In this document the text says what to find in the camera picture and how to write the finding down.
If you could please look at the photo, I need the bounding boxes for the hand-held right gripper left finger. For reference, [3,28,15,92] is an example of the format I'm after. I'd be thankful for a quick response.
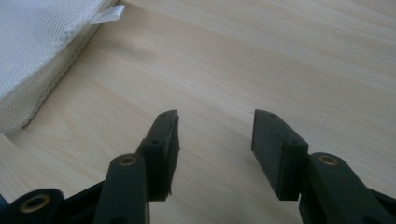
[92,109,181,224]

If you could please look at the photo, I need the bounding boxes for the white mesh laundry bag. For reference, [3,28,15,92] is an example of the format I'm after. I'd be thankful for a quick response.
[0,0,126,134]

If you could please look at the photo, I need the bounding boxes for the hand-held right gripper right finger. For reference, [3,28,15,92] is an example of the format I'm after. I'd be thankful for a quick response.
[250,108,396,224]

